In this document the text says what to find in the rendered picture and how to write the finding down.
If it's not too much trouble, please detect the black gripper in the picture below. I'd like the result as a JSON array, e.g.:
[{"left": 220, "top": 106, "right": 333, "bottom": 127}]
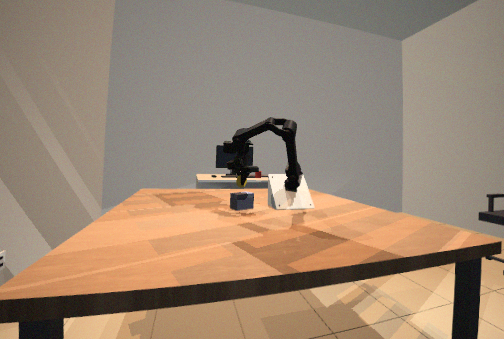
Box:
[{"left": 233, "top": 154, "right": 259, "bottom": 185}]

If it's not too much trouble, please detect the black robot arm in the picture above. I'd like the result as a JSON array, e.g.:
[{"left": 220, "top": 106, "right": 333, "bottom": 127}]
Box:
[{"left": 223, "top": 117, "right": 303, "bottom": 192}]

